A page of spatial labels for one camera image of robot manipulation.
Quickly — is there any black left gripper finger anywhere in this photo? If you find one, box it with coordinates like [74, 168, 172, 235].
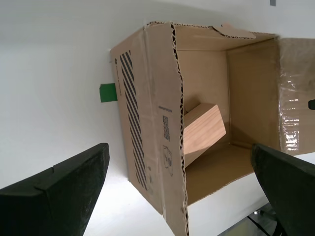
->
[250, 143, 315, 236]
[0, 143, 110, 236]

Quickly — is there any light wooden block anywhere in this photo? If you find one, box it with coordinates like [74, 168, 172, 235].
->
[183, 103, 226, 170]

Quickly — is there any cardboard box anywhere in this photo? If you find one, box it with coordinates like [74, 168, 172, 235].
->
[110, 21, 315, 236]

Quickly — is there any green tape piece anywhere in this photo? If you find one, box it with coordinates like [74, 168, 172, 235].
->
[99, 83, 118, 103]

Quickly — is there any black floor cable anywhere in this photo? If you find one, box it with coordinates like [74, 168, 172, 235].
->
[246, 215, 273, 236]

